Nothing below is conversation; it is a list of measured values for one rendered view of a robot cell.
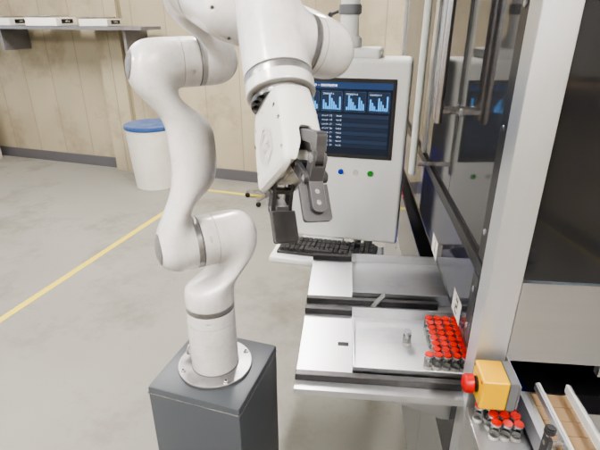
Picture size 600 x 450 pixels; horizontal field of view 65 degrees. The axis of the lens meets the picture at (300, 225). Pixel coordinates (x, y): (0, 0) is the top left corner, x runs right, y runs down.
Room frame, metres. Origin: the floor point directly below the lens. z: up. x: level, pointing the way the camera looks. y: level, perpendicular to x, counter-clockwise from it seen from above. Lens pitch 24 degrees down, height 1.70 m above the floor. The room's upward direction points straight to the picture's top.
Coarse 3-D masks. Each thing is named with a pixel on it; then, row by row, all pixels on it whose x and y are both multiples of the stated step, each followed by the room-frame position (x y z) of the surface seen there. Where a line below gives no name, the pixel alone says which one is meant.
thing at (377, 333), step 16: (352, 320) 1.11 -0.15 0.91; (368, 320) 1.15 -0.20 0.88; (384, 320) 1.15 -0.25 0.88; (400, 320) 1.15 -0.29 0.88; (416, 320) 1.15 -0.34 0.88; (432, 320) 1.14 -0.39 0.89; (352, 336) 1.05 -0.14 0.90; (368, 336) 1.07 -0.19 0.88; (384, 336) 1.07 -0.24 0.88; (400, 336) 1.07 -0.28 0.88; (416, 336) 1.07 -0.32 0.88; (352, 352) 0.99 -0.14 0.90; (368, 352) 1.00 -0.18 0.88; (384, 352) 1.00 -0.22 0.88; (400, 352) 1.00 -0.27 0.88; (416, 352) 1.00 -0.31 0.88; (352, 368) 0.93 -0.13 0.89; (368, 368) 0.91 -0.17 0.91; (384, 368) 0.90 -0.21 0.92; (400, 368) 0.94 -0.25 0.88; (416, 368) 0.94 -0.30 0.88
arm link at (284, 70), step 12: (276, 60) 0.56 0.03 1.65; (288, 60) 0.56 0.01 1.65; (252, 72) 0.56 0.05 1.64; (264, 72) 0.55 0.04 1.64; (276, 72) 0.55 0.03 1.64; (288, 72) 0.55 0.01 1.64; (300, 72) 0.56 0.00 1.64; (252, 84) 0.56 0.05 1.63; (264, 84) 0.55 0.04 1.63; (276, 84) 0.55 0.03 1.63; (300, 84) 0.56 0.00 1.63; (312, 84) 0.57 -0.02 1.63; (252, 96) 0.57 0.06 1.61
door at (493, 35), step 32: (480, 0) 1.25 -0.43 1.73; (512, 0) 1.00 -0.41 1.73; (480, 32) 1.21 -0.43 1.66; (512, 32) 0.97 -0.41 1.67; (480, 64) 1.16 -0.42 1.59; (480, 96) 1.12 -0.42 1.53; (480, 128) 1.08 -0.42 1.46; (480, 160) 1.04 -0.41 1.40; (448, 192) 1.31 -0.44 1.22; (480, 192) 1.00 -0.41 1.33; (480, 224) 0.96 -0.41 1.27
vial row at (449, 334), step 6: (444, 318) 1.09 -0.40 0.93; (444, 324) 1.06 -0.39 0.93; (450, 324) 1.06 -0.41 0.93; (444, 330) 1.05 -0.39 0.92; (450, 330) 1.04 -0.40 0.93; (450, 336) 1.01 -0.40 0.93; (450, 342) 0.99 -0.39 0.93; (450, 348) 0.98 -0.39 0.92; (456, 348) 0.96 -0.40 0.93; (456, 354) 0.94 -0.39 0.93; (456, 360) 0.93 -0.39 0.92; (456, 366) 0.92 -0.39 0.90
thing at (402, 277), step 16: (352, 256) 1.48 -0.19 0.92; (368, 256) 1.50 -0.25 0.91; (384, 256) 1.49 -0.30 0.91; (400, 256) 1.49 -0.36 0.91; (416, 256) 1.48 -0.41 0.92; (352, 272) 1.37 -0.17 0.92; (368, 272) 1.42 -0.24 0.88; (384, 272) 1.42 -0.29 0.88; (400, 272) 1.42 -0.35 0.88; (416, 272) 1.42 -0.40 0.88; (432, 272) 1.42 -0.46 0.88; (352, 288) 1.27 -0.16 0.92; (368, 288) 1.32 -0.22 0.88; (384, 288) 1.32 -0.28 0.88; (400, 288) 1.32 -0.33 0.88; (416, 288) 1.32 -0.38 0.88; (432, 288) 1.32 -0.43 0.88; (448, 304) 1.22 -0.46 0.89
